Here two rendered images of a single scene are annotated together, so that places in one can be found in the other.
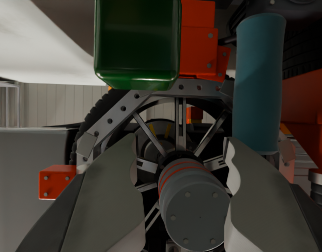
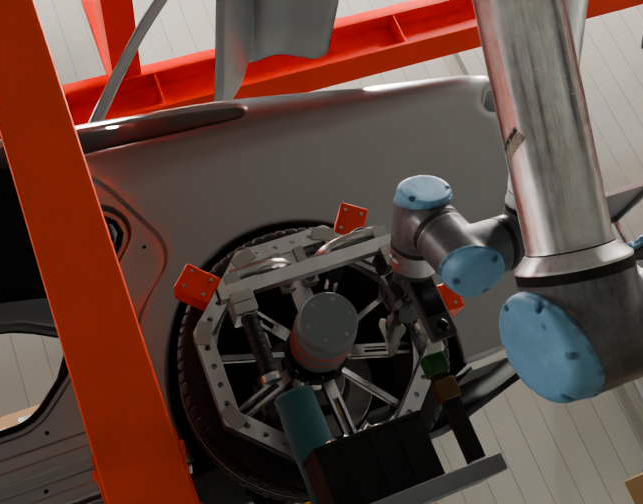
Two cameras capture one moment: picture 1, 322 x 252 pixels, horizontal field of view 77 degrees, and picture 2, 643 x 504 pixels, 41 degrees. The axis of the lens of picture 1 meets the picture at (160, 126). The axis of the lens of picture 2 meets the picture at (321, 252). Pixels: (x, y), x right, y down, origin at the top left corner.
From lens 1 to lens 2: 1.52 m
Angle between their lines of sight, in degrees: 24
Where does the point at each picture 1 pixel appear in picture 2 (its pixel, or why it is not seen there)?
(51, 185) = (447, 296)
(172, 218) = (349, 311)
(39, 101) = (609, 451)
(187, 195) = (346, 332)
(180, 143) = (332, 389)
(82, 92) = not seen: outside the picture
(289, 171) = (221, 396)
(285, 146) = (237, 420)
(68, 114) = (515, 445)
